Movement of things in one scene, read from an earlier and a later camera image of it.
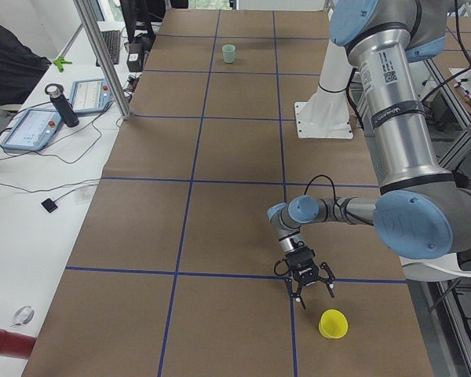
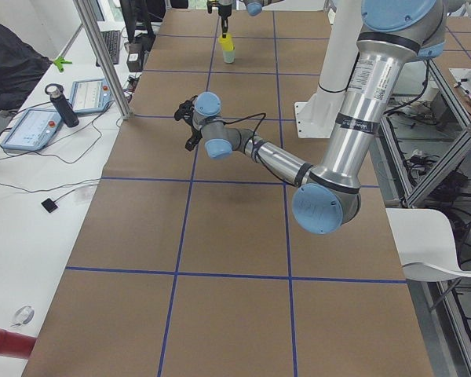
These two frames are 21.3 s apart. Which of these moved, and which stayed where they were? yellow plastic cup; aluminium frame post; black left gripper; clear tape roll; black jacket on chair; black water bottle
Moved: yellow plastic cup; black left gripper
Stayed: clear tape roll; black water bottle; black jacket on chair; aluminium frame post
